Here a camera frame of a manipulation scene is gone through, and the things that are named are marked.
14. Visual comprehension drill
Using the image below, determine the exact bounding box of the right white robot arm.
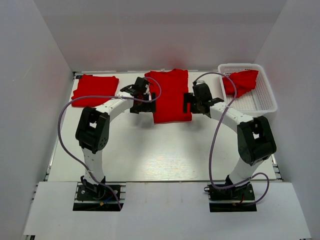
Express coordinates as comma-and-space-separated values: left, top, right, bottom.
183, 82, 277, 200

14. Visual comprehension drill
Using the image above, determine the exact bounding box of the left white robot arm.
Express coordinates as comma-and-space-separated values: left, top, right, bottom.
75, 77, 159, 200

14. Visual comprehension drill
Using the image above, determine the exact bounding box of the folded red t shirt stack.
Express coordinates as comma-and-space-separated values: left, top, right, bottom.
71, 74, 119, 108

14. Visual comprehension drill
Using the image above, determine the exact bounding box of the red t shirt in basket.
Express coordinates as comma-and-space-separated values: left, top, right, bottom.
222, 70, 259, 98

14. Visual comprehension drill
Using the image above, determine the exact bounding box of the white plastic basket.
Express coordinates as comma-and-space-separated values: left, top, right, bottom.
217, 63, 278, 117

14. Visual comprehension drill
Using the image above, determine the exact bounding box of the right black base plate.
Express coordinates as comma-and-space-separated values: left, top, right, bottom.
203, 183, 257, 213

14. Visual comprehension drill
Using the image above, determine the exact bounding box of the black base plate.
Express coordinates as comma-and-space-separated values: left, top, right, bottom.
72, 184, 121, 212
203, 183, 257, 213

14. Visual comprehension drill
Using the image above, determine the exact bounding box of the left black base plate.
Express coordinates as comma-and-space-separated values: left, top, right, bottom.
72, 184, 121, 212

